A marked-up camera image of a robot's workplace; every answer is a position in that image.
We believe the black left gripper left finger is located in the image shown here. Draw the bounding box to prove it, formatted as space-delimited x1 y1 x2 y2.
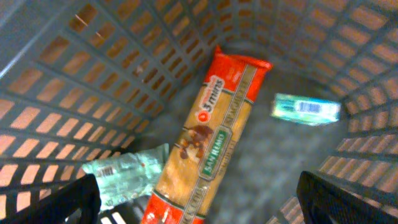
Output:
9 174 101 223

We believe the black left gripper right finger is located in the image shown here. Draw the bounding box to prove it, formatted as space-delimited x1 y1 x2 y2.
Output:
297 171 397 224

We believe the teal tissue pack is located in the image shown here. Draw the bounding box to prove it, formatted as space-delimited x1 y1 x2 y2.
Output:
271 93 341 126

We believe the orange spaghetti packet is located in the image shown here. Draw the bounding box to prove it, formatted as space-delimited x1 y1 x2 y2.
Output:
141 47 272 224

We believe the mint green foil pouch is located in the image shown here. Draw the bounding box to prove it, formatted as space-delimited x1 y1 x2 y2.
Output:
82 143 169 211

